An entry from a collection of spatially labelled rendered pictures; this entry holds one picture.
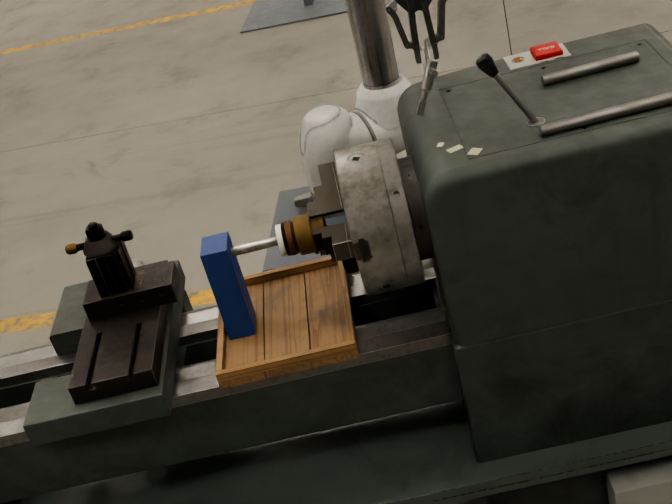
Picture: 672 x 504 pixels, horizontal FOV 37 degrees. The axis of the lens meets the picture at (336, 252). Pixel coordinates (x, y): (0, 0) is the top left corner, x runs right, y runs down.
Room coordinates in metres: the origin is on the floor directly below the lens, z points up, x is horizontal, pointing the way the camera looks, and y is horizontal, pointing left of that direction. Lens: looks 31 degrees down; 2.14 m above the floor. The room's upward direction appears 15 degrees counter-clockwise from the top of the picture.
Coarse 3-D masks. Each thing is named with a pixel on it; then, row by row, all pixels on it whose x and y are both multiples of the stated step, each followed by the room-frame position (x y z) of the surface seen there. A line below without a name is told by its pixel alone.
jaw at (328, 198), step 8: (320, 168) 1.92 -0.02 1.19; (328, 168) 1.92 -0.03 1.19; (320, 176) 1.91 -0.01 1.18; (328, 176) 1.91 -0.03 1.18; (336, 176) 1.90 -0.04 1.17; (328, 184) 1.90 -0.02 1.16; (336, 184) 1.90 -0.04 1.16; (320, 192) 1.89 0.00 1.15; (328, 192) 1.89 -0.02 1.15; (336, 192) 1.88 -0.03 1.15; (320, 200) 1.88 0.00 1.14; (328, 200) 1.88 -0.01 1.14; (336, 200) 1.87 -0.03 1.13; (312, 208) 1.88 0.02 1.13; (320, 208) 1.87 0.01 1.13; (328, 208) 1.87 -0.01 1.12; (336, 208) 1.86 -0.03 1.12; (312, 216) 1.87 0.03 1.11
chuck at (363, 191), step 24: (360, 144) 1.91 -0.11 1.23; (336, 168) 1.82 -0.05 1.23; (360, 168) 1.80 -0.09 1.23; (360, 192) 1.75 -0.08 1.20; (384, 192) 1.74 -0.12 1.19; (360, 216) 1.72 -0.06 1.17; (384, 216) 1.71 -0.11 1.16; (384, 240) 1.70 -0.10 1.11; (360, 264) 1.70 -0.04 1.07; (384, 264) 1.70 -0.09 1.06
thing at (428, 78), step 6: (432, 60) 1.92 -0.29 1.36; (426, 66) 1.93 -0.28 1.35; (432, 66) 1.92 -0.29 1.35; (426, 72) 1.92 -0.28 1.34; (426, 78) 1.92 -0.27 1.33; (432, 78) 1.92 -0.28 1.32; (426, 84) 1.91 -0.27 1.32; (432, 84) 1.92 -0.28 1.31; (426, 90) 1.91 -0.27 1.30; (426, 96) 1.91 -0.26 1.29; (420, 102) 1.91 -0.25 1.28; (420, 108) 1.90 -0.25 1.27; (420, 114) 1.90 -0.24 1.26
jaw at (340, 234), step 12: (324, 228) 1.82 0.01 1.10; (336, 228) 1.81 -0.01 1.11; (348, 228) 1.79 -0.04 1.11; (324, 240) 1.77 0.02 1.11; (336, 240) 1.74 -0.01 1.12; (348, 240) 1.73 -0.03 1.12; (360, 240) 1.71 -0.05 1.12; (336, 252) 1.72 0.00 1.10; (348, 252) 1.72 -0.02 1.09; (360, 252) 1.71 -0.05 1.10
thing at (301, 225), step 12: (300, 216) 1.87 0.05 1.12; (288, 228) 1.85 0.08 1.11; (300, 228) 1.84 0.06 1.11; (312, 228) 1.84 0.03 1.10; (288, 240) 1.83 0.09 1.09; (300, 240) 1.82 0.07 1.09; (312, 240) 1.82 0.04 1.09; (288, 252) 1.83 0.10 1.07; (300, 252) 1.83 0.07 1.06; (312, 252) 1.83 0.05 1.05
